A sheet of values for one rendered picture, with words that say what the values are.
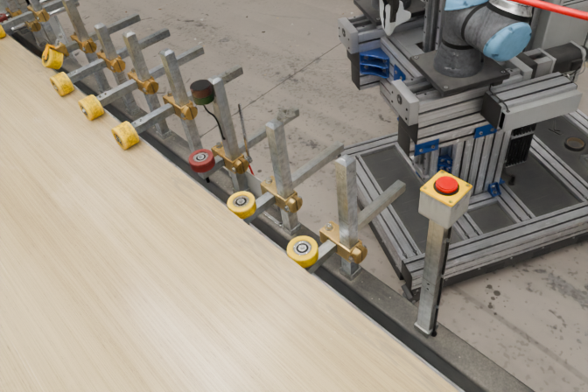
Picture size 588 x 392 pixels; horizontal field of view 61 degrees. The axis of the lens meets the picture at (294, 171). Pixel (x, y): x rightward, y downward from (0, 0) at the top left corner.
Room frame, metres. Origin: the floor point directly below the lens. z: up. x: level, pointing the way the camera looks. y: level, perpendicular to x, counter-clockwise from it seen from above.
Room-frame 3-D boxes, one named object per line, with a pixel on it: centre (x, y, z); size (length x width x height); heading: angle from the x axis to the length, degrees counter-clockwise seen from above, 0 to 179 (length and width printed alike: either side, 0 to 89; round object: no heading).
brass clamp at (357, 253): (0.87, -0.11, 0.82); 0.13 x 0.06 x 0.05; 38
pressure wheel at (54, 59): (1.97, 0.94, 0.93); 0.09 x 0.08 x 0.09; 128
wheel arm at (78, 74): (1.89, 0.65, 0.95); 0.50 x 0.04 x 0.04; 128
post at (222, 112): (1.24, 0.19, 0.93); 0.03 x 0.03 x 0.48; 38
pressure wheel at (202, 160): (1.22, 0.29, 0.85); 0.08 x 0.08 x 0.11
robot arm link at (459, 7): (1.32, -0.56, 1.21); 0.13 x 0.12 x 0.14; 18
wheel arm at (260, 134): (1.34, 0.13, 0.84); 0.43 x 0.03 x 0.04; 128
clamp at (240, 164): (1.26, 0.20, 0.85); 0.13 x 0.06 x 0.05; 38
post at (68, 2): (2.03, 0.81, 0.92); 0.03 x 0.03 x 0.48; 38
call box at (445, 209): (0.65, -0.28, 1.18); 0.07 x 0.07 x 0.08; 38
